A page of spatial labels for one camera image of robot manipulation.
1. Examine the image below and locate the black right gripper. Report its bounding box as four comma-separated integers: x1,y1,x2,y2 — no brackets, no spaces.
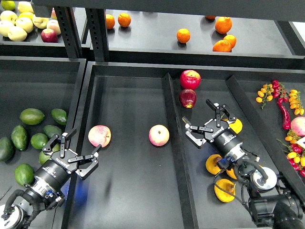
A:
182,99,245,159

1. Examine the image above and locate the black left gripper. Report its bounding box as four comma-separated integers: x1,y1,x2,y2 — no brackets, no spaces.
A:
34,128,102,191

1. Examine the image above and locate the yellow pear with brown stem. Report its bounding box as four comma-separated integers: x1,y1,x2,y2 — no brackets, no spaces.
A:
214,179,235,203

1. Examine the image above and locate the dark green avocado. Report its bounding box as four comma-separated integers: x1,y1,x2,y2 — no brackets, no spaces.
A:
52,144,61,152

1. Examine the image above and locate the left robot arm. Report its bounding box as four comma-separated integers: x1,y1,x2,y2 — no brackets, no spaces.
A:
0,129,102,229

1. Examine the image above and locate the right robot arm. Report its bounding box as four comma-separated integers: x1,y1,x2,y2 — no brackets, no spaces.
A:
182,100,305,229

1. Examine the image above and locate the green avocado by tray edge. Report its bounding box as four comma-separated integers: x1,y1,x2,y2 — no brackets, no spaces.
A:
39,151,51,165

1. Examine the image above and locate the yellow pear with long stem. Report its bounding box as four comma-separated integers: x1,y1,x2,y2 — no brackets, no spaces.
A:
221,114,243,134

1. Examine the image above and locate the small green avocado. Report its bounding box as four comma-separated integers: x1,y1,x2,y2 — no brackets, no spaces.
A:
30,133,49,150

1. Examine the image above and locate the yellow pear brown end left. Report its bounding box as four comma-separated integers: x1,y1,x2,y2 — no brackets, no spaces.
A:
205,154,222,175

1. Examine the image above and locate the small dark avocado top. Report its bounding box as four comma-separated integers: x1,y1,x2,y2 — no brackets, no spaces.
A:
51,108,68,125

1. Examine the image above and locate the bright green avocado bottom left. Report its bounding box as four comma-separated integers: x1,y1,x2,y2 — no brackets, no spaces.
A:
14,163,34,186

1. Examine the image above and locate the yellow pear middle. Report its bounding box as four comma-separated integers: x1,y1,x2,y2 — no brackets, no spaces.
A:
226,168,237,180

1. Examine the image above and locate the light green avocado top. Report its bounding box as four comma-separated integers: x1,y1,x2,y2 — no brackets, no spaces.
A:
20,108,45,125

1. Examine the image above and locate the dark avocado far left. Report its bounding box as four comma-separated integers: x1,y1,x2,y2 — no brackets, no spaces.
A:
0,137,14,162

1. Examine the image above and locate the pink apple left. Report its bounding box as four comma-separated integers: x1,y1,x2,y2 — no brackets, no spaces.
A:
88,125,112,147

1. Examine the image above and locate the dark red apple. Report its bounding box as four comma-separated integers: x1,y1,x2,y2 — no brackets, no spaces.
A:
179,89,197,109

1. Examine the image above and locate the bright red apple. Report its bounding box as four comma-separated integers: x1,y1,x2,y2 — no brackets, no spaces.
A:
180,70,201,90

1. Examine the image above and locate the pink apple centre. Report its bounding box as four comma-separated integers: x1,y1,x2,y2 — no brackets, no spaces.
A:
149,125,170,146

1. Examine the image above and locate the black tray divider left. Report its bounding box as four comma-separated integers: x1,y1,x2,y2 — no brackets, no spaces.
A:
162,73,198,229

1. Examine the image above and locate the black tray divider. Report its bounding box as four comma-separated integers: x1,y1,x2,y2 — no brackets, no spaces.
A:
162,73,198,229
226,75,305,202

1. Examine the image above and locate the orange cherry tomato bunch left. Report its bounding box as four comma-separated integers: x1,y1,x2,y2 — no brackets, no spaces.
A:
255,83,274,109

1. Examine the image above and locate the orange cherry tomato bunch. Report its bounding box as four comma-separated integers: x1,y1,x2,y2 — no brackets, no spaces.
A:
255,83,274,109
288,89,305,115

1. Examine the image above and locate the black centre tray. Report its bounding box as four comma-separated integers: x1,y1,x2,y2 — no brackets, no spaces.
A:
65,62,305,229

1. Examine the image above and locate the red chili pepper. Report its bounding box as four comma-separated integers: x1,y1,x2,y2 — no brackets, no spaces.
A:
277,98,291,130

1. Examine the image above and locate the red cherry tomato bunch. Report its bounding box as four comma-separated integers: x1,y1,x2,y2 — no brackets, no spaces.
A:
272,80,289,103

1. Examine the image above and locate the orange front right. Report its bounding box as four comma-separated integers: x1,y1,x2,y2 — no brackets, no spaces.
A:
213,40,232,52

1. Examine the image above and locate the small orange right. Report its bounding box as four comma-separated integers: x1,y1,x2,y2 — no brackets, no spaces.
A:
223,34,237,49

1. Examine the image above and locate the small orange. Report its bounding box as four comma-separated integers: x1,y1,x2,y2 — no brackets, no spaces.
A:
176,28,191,43
223,34,237,49

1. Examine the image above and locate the black tray divider right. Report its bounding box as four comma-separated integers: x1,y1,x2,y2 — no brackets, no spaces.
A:
226,75,305,202

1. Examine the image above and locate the pink peach right edge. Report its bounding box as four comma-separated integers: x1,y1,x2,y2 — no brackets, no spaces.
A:
291,116,305,137

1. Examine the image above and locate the orange cherry tomato bunch right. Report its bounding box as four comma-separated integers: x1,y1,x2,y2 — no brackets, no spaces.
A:
288,89,305,115

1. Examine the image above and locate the small orange centre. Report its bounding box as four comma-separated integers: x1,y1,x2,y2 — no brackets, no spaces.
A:
176,28,191,43

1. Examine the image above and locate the mixed cherry tomato bunch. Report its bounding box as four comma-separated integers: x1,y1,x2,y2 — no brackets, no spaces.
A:
277,129,305,177

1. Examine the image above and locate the white price tag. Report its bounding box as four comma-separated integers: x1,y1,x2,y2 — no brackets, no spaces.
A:
296,136,305,149

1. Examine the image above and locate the large orange top right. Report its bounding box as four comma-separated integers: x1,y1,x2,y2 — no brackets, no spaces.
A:
215,17,233,34

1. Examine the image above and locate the orange under shelf edge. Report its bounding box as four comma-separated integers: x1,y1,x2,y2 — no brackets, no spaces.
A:
205,15,216,20

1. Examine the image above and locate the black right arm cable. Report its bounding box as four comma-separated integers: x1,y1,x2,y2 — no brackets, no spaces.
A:
213,175,253,215

